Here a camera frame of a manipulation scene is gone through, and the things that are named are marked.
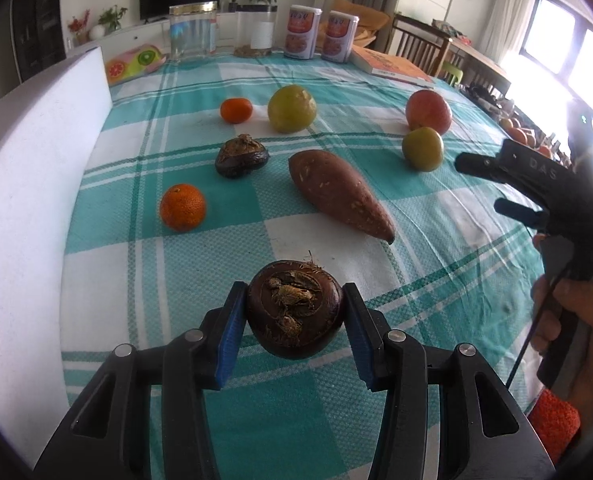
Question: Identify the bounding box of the small yellow-green citrus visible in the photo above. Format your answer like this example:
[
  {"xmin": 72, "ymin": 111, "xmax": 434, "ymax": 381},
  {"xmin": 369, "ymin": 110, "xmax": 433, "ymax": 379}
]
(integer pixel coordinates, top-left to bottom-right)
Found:
[{"xmin": 401, "ymin": 127, "xmax": 445, "ymax": 173}]

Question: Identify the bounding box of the orange knit cloth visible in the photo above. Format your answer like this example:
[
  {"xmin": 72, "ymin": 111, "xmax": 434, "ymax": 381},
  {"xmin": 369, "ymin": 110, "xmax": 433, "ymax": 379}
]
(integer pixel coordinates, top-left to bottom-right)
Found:
[{"xmin": 529, "ymin": 390, "xmax": 582, "ymax": 466}]

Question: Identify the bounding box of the dark glass cabinet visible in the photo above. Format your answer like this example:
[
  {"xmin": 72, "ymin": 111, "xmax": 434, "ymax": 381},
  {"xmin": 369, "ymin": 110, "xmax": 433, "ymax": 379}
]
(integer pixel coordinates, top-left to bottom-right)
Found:
[{"xmin": 9, "ymin": 0, "xmax": 67, "ymax": 83}]

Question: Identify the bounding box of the large yellow-green citrus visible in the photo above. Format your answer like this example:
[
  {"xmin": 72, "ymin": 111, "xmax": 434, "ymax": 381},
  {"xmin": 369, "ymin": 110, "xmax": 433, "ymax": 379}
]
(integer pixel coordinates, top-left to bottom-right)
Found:
[{"xmin": 268, "ymin": 85, "xmax": 317, "ymax": 134}]

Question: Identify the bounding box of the clear jar with gold lid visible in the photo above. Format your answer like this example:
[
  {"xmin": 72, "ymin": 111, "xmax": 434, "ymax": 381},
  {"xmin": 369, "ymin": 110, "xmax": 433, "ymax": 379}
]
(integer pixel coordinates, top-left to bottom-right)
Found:
[{"xmin": 169, "ymin": 3, "xmax": 218, "ymax": 63}]

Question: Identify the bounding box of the large orange mandarin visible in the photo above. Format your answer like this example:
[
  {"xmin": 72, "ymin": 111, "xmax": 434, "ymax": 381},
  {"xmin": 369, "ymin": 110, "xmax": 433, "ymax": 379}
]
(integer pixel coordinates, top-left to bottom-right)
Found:
[{"xmin": 160, "ymin": 184, "xmax": 208, "ymax": 232}]

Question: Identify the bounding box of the wooden table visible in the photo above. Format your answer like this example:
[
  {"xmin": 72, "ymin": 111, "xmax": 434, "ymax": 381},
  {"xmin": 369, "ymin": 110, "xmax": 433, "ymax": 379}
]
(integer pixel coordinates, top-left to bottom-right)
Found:
[{"xmin": 446, "ymin": 35, "xmax": 509, "ymax": 96}]

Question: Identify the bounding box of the small orange mandarin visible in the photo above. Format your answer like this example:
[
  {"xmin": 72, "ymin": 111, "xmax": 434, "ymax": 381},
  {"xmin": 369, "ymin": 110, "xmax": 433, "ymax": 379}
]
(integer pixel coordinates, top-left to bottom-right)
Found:
[{"xmin": 220, "ymin": 97, "xmax": 254, "ymax": 124}]

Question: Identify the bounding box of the green chair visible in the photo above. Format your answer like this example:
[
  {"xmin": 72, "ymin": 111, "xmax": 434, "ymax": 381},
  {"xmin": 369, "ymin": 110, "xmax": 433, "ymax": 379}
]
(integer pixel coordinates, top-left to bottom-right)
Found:
[{"xmin": 441, "ymin": 60, "xmax": 464, "ymax": 86}]

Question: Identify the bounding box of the white orange-label tin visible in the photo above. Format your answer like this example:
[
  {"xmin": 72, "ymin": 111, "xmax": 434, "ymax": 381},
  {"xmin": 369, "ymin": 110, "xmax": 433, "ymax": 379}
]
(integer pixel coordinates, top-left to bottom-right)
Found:
[
  {"xmin": 283, "ymin": 5, "xmax": 323, "ymax": 61},
  {"xmin": 321, "ymin": 10, "xmax": 360, "ymax": 64}
]

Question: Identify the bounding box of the fruit print cushion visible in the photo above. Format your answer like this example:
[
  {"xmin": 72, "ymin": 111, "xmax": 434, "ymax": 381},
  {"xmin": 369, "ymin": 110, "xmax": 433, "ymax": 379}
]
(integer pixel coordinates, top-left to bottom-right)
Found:
[{"xmin": 105, "ymin": 44, "xmax": 167, "ymax": 86}]

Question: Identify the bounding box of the white television cabinet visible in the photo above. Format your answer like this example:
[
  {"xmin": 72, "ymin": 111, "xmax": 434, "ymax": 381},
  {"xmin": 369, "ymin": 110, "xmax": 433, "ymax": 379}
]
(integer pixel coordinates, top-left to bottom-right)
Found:
[{"xmin": 64, "ymin": 20, "xmax": 177, "ymax": 61}]

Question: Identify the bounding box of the black cable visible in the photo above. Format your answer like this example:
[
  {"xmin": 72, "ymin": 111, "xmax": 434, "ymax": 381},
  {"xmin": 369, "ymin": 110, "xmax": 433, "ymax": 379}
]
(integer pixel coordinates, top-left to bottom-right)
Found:
[{"xmin": 506, "ymin": 270, "xmax": 557, "ymax": 391}]

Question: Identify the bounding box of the pile of oranges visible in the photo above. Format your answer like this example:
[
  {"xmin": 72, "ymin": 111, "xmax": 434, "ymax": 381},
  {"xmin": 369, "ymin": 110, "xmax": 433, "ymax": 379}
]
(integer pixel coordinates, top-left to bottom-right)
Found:
[{"xmin": 496, "ymin": 115, "xmax": 552, "ymax": 157}]

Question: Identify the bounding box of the red apple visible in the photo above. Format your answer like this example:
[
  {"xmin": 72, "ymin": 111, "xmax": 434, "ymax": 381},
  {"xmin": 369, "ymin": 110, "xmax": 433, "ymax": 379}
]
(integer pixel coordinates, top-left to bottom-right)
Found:
[{"xmin": 405, "ymin": 89, "xmax": 452, "ymax": 136}]

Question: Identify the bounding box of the wooden chair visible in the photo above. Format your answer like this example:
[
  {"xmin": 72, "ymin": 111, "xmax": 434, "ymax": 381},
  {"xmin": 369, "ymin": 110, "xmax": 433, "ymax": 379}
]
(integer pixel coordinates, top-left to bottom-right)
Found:
[{"xmin": 386, "ymin": 12, "xmax": 452, "ymax": 76}]

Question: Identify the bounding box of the brown sweet potato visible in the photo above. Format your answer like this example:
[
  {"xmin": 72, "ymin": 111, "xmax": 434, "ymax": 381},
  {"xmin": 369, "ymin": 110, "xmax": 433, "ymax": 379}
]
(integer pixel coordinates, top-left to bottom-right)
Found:
[{"xmin": 288, "ymin": 150, "xmax": 396, "ymax": 245}]

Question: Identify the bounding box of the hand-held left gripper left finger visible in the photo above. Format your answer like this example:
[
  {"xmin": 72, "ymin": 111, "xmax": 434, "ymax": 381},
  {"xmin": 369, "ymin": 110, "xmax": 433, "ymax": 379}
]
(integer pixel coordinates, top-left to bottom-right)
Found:
[{"xmin": 34, "ymin": 280, "xmax": 250, "ymax": 480}]

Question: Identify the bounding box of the window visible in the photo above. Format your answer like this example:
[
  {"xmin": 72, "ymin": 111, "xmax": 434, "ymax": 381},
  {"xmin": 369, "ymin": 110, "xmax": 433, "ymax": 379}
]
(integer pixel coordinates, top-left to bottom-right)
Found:
[{"xmin": 523, "ymin": 0, "xmax": 593, "ymax": 126}]

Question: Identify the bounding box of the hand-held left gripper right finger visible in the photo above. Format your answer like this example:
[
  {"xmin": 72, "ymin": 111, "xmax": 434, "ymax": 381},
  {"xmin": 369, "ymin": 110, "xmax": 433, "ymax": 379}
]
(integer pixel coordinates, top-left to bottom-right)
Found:
[{"xmin": 341, "ymin": 282, "xmax": 557, "ymax": 480}]

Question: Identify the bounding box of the white curtain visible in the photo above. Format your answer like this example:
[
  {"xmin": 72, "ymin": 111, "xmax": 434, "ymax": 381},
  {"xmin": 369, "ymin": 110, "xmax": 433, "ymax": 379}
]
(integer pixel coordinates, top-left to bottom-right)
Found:
[{"xmin": 476, "ymin": 0, "xmax": 542, "ymax": 61}]

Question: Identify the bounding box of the clear container with black lid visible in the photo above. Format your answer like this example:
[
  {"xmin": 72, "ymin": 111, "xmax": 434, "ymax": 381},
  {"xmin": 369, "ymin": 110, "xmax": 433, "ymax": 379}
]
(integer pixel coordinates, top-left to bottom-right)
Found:
[{"xmin": 234, "ymin": 4, "xmax": 278, "ymax": 58}]

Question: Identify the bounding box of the teal checked tablecloth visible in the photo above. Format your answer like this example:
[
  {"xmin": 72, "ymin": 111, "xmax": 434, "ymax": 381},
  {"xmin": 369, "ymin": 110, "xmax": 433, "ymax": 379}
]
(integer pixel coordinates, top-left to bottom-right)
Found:
[{"xmin": 61, "ymin": 47, "xmax": 567, "ymax": 480}]

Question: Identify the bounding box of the dark brown water chestnut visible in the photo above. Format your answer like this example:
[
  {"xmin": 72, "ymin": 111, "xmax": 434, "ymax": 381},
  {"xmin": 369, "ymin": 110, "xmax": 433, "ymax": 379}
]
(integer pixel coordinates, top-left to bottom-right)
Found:
[
  {"xmin": 215, "ymin": 134, "xmax": 270, "ymax": 179},
  {"xmin": 246, "ymin": 259, "xmax": 346, "ymax": 360}
]

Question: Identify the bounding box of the white cardboard box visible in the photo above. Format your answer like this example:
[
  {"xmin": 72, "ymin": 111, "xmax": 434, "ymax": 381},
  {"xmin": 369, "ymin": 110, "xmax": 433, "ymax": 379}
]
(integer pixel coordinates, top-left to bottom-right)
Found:
[{"xmin": 0, "ymin": 46, "xmax": 114, "ymax": 466}]

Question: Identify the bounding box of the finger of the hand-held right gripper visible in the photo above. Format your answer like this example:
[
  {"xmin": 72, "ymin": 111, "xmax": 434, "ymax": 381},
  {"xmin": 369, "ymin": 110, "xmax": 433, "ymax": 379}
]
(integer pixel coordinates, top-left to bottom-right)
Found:
[
  {"xmin": 455, "ymin": 152, "xmax": 508, "ymax": 181},
  {"xmin": 495, "ymin": 198, "xmax": 549, "ymax": 229}
]

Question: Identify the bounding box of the red flower plant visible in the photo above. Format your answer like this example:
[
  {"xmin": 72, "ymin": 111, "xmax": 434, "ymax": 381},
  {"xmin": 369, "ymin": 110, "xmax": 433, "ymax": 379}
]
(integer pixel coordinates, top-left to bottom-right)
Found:
[{"xmin": 67, "ymin": 9, "xmax": 91, "ymax": 46}]

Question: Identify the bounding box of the orange book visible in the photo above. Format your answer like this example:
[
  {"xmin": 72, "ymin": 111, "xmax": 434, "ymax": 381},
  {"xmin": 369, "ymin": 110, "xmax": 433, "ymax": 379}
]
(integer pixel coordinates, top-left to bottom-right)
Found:
[{"xmin": 350, "ymin": 45, "xmax": 436, "ymax": 87}]

